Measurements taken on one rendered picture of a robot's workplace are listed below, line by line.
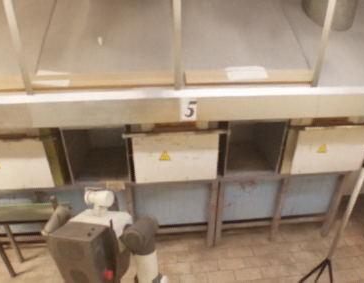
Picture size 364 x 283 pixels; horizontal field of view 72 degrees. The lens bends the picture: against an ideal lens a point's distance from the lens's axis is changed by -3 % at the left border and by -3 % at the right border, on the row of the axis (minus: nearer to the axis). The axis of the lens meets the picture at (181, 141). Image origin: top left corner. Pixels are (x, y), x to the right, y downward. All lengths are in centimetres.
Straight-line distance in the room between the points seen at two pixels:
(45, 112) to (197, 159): 105
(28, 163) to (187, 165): 114
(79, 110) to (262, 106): 109
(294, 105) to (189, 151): 76
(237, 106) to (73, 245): 113
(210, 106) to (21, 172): 142
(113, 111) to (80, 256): 82
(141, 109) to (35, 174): 99
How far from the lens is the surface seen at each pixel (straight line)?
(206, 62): 173
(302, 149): 217
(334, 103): 190
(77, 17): 215
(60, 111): 164
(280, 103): 171
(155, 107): 154
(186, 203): 240
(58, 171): 222
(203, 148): 188
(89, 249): 108
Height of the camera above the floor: 211
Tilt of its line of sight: 27 degrees down
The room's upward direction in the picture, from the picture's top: straight up
